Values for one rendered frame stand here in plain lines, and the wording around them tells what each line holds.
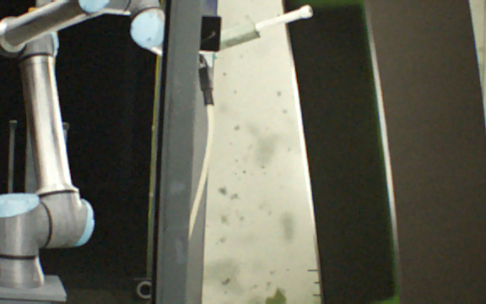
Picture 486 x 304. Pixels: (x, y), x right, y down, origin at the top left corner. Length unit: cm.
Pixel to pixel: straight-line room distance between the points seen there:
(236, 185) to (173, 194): 204
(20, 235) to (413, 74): 124
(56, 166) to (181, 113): 139
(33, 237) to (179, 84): 133
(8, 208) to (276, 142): 127
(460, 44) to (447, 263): 64
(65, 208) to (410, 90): 110
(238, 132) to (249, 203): 27
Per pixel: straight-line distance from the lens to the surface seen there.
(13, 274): 302
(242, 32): 301
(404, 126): 283
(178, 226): 182
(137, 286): 380
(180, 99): 180
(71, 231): 312
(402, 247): 287
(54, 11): 292
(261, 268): 391
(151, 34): 277
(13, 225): 301
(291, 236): 393
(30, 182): 393
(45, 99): 321
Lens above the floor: 124
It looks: 3 degrees down
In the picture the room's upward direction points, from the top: 3 degrees clockwise
